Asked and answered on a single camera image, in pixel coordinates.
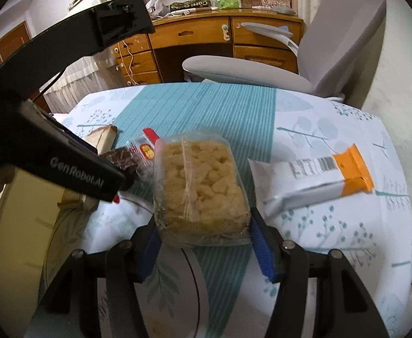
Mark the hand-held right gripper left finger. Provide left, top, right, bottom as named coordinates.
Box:
left=26, top=215, right=160, bottom=338

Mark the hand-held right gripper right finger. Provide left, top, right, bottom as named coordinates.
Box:
left=249, top=209, right=388, bottom=338

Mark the cream plastic storage box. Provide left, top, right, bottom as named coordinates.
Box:
left=0, top=169, right=101, bottom=338

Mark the yellow puffed rice cake packet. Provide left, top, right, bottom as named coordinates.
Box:
left=152, top=130, right=252, bottom=247

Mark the beige wedge cake packet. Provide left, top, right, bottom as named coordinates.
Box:
left=85, top=125, right=119, bottom=154

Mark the dark brownie packet red label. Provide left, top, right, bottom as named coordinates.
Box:
left=100, top=128, right=162, bottom=184

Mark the lace covered furniture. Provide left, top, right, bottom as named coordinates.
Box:
left=44, top=46, right=129, bottom=103

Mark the brown wooden door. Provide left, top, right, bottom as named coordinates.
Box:
left=0, top=21, right=30, bottom=66

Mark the orange and white bar packet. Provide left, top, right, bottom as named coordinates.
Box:
left=248, top=144, right=375, bottom=219

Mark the tree print tablecloth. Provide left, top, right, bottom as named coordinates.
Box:
left=61, top=83, right=412, bottom=338

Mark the white plastic bag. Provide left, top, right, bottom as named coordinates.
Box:
left=146, top=0, right=171, bottom=18

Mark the wooden desk with drawers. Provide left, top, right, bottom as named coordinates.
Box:
left=112, top=7, right=307, bottom=87

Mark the dark printed box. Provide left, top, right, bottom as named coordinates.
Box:
left=169, top=0, right=213, bottom=13

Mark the cream sofa cushion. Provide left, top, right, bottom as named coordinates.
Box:
left=361, top=0, right=412, bottom=289

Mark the grey office chair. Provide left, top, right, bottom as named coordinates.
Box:
left=182, top=0, right=388, bottom=101

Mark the white cord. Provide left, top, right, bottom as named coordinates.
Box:
left=116, top=40, right=138, bottom=85

